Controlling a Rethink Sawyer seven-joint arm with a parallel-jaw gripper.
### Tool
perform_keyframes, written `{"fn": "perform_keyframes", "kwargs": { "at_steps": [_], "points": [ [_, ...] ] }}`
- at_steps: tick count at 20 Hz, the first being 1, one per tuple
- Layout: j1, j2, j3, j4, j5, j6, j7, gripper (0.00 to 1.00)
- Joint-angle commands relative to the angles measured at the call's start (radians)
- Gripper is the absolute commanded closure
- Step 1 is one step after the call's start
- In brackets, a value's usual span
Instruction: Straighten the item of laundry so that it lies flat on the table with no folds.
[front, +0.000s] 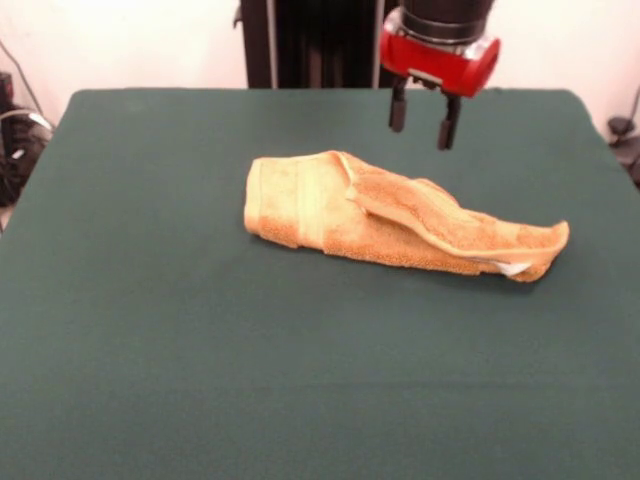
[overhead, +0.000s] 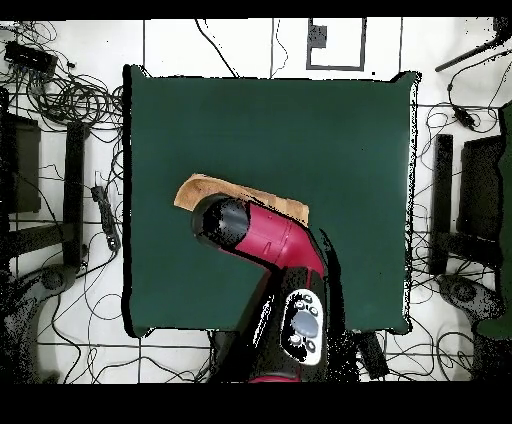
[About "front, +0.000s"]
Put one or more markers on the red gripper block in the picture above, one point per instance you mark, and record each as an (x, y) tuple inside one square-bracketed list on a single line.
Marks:
[(435, 62)]

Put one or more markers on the tan terry towel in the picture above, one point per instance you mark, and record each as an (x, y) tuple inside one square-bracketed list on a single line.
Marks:
[(350, 225)]

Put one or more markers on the black stand base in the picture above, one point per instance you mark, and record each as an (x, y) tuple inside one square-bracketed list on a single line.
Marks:
[(625, 145)]

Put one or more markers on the dark green table cloth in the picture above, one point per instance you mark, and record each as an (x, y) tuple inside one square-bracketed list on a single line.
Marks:
[(320, 375)]

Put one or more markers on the black equipment pile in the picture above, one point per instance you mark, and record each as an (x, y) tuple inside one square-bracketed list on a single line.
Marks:
[(17, 150)]

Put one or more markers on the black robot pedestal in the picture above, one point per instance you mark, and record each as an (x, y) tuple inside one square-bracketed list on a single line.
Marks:
[(320, 45)]

